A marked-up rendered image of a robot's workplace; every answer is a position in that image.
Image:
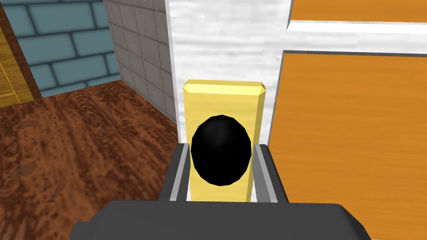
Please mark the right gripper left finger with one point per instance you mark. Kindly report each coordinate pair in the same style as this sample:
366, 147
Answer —
176, 176

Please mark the black and yellow door knob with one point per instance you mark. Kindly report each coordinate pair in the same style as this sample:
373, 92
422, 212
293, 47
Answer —
220, 150

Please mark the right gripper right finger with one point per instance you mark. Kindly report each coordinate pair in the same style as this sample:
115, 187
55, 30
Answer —
267, 176

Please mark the yellow wooden door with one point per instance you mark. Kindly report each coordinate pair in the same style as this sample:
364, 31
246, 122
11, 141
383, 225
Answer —
8, 80

